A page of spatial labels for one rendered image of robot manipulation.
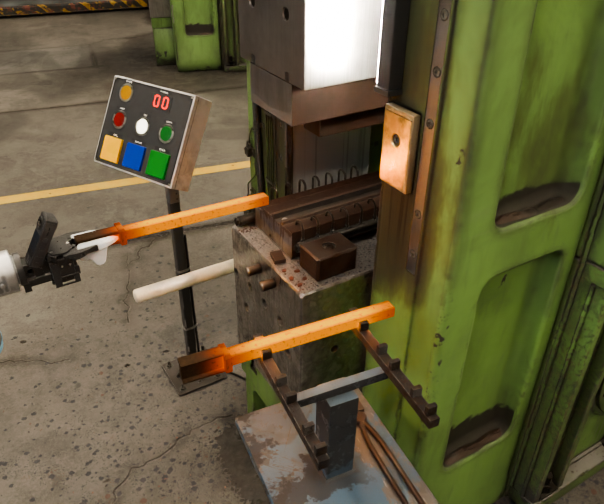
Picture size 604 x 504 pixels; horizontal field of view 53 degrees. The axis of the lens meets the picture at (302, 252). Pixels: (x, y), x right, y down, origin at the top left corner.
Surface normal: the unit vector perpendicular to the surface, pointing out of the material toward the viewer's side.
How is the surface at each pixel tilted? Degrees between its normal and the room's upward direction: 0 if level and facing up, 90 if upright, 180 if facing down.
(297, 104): 90
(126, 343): 0
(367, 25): 90
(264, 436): 0
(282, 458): 0
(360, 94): 90
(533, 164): 89
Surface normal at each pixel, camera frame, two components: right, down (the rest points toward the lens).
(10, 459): 0.01, -0.84
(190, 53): 0.24, 0.54
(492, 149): 0.52, 0.46
